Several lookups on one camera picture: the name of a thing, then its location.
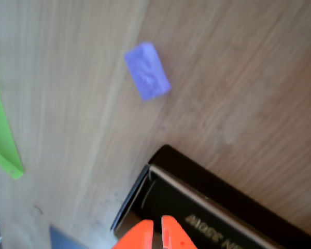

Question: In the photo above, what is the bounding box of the purple foam block rough face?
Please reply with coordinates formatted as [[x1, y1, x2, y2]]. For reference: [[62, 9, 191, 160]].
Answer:
[[123, 41, 172, 101]]

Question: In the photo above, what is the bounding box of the black cardboard box GaN 350W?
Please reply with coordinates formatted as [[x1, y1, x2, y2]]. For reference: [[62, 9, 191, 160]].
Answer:
[[110, 144, 311, 249]]

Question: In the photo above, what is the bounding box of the dark navy desk mat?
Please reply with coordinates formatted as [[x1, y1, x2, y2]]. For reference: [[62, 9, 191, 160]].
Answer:
[[49, 225, 89, 249]]

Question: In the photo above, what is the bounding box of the lime green flat sheet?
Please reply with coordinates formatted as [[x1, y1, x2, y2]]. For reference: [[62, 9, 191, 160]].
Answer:
[[0, 66, 24, 181]]

